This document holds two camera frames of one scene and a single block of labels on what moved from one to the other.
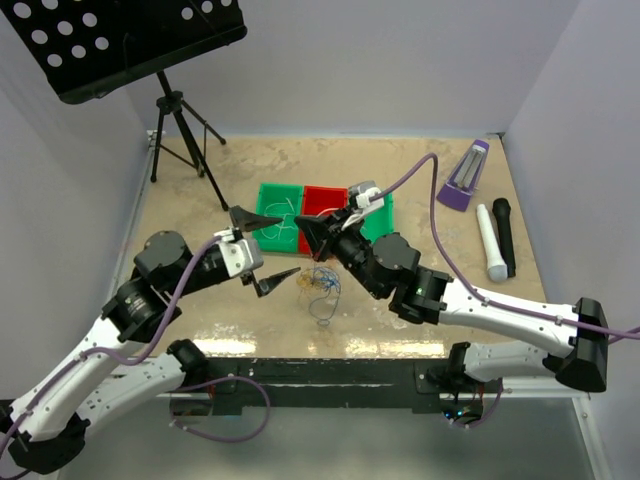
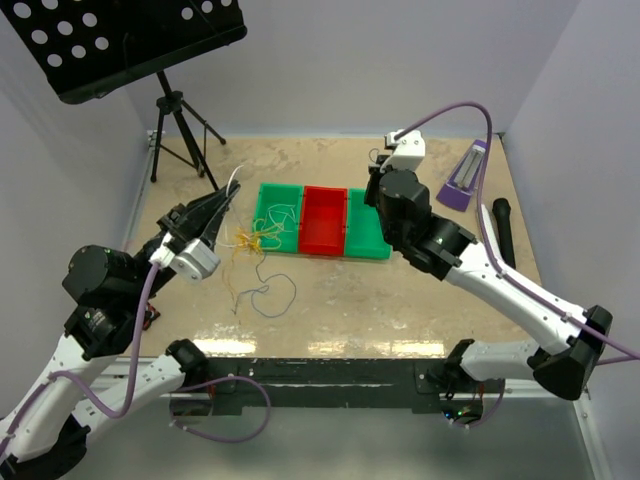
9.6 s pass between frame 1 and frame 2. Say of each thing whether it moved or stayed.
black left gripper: moved
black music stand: stayed
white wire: moved
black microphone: stayed
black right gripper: moved
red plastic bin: stayed
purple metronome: stayed
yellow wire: moved
